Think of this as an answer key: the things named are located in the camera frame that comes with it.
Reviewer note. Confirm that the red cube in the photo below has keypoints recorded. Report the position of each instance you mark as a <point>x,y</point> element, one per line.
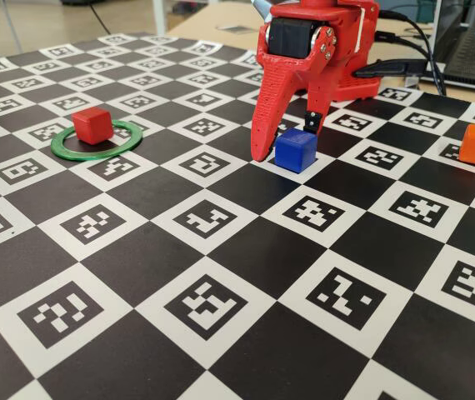
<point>91,127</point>

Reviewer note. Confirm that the white table leg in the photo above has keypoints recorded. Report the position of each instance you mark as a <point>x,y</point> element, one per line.
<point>159,16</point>

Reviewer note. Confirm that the dark printed paper sheet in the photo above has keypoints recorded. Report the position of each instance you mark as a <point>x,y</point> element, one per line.
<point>237,29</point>

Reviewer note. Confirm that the black white marker checkerboard mat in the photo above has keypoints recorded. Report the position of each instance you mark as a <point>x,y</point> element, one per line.
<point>262,250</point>

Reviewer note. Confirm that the dark laptop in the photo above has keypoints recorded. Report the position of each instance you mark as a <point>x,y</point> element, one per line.
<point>471,54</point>

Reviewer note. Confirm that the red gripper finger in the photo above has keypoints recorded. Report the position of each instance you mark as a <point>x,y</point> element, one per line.
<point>271,100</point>
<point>321,91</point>

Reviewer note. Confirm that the grey metal chair leg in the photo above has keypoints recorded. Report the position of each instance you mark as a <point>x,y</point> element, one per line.
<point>11,27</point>

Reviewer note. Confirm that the blue cube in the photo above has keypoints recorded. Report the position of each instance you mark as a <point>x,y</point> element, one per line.
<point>293,150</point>

